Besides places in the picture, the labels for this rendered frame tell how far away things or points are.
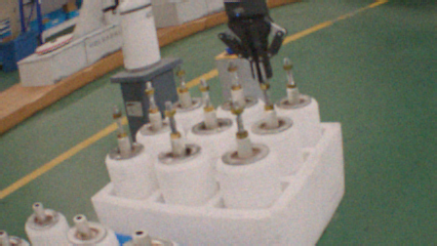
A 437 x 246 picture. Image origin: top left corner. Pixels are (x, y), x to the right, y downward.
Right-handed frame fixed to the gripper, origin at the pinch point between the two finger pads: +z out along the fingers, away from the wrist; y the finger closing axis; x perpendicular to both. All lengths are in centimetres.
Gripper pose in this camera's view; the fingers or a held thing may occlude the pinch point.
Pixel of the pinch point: (261, 70)
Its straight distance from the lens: 98.2
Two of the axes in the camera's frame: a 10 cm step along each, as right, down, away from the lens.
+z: 2.0, 9.3, 3.2
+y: 8.5, 0.0, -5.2
